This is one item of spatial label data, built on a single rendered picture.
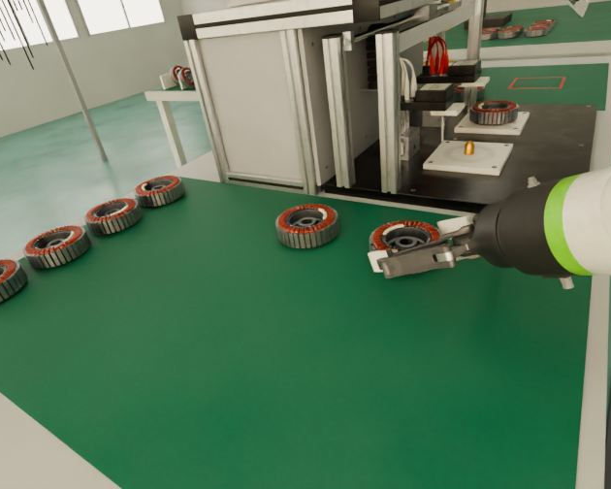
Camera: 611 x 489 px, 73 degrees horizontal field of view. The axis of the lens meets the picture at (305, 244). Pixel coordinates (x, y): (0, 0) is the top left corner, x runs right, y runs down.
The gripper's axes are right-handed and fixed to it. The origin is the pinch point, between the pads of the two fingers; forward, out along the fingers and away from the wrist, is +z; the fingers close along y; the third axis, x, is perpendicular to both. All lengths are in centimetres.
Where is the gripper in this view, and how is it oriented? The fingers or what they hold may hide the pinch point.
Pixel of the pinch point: (412, 244)
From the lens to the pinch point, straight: 64.2
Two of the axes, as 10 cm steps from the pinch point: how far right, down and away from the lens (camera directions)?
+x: -3.6, -9.3, -0.6
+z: -3.5, 0.7, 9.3
